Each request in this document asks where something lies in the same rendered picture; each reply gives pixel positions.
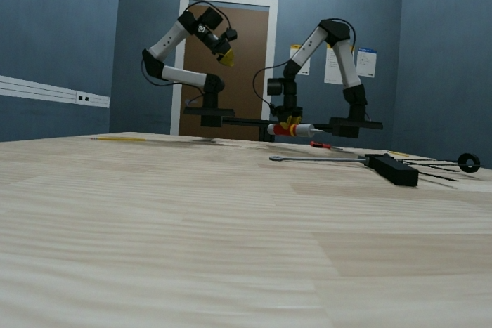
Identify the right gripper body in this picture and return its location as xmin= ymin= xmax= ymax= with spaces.
xmin=204 ymin=33 xmax=231 ymax=61

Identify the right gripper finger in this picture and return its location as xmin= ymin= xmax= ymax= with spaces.
xmin=218 ymin=48 xmax=234 ymax=60
xmin=219 ymin=57 xmax=234 ymax=67

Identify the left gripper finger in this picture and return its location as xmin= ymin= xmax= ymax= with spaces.
xmin=290 ymin=116 xmax=302 ymax=124
xmin=280 ymin=115 xmax=292 ymax=130

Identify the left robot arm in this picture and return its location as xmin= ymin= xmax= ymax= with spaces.
xmin=267 ymin=19 xmax=382 ymax=125

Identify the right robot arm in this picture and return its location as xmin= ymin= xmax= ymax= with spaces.
xmin=142 ymin=7 xmax=234 ymax=112

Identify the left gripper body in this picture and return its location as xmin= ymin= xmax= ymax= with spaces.
xmin=277 ymin=96 xmax=303 ymax=123

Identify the red and grey cartridge tube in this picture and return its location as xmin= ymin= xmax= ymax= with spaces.
xmin=268 ymin=124 xmax=325 ymax=138

